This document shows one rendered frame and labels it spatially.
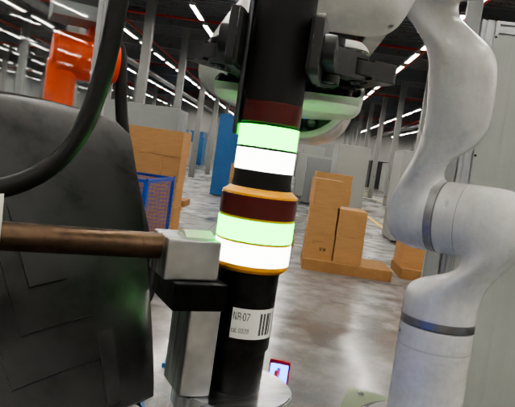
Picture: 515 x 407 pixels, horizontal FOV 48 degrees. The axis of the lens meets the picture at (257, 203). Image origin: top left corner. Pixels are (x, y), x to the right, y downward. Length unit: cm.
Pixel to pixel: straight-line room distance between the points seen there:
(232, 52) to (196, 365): 17
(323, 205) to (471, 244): 694
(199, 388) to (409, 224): 69
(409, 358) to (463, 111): 40
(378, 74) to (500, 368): 197
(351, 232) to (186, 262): 762
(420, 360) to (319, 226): 692
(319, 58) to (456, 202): 67
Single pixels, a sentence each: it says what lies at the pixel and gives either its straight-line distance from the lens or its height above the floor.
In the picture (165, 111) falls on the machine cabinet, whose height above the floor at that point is 197.
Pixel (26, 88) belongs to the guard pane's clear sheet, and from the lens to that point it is 147.
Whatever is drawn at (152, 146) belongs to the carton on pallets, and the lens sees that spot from 836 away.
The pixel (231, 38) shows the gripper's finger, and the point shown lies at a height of 149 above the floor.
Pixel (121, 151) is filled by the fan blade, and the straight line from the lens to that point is 44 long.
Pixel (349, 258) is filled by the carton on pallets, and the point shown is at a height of 22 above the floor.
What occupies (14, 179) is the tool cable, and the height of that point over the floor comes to 140.
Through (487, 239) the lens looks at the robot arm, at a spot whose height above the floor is 135.
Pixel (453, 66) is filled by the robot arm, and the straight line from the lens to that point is 91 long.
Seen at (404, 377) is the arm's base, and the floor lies 111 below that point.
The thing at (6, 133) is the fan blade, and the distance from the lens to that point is 41.
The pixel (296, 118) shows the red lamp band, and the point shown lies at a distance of 32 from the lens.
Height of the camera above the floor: 143
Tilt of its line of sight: 5 degrees down
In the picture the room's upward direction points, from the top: 8 degrees clockwise
